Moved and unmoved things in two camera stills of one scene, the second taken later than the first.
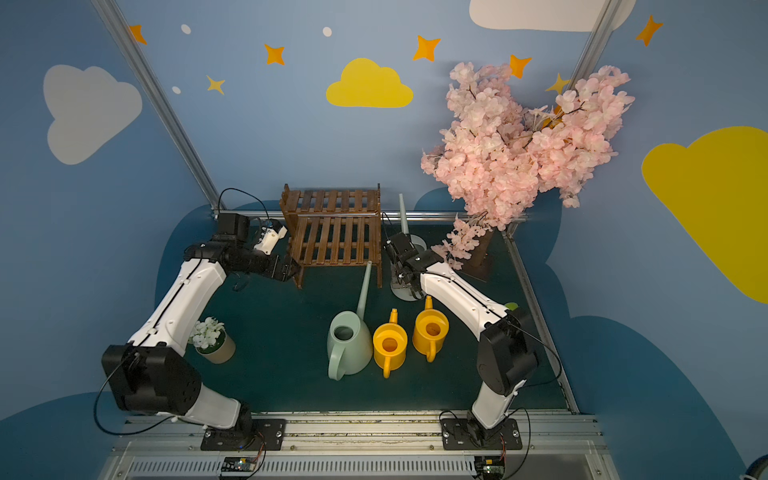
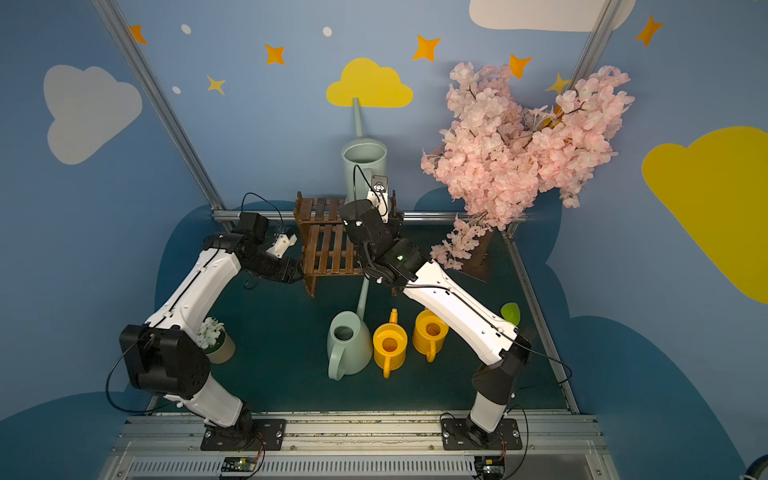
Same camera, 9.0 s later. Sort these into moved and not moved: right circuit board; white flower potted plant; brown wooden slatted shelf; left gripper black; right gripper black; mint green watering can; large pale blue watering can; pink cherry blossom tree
Moved: brown wooden slatted shelf; right gripper black; large pale blue watering can
Not moved: white flower potted plant; left gripper black; pink cherry blossom tree; right circuit board; mint green watering can
